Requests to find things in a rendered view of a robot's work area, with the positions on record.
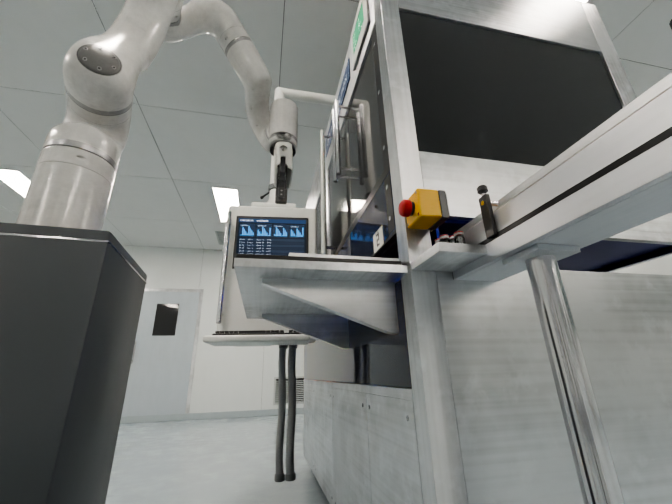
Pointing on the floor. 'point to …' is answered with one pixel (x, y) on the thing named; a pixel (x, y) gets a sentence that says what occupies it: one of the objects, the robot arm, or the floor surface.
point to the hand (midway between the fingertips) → (281, 196)
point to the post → (418, 280)
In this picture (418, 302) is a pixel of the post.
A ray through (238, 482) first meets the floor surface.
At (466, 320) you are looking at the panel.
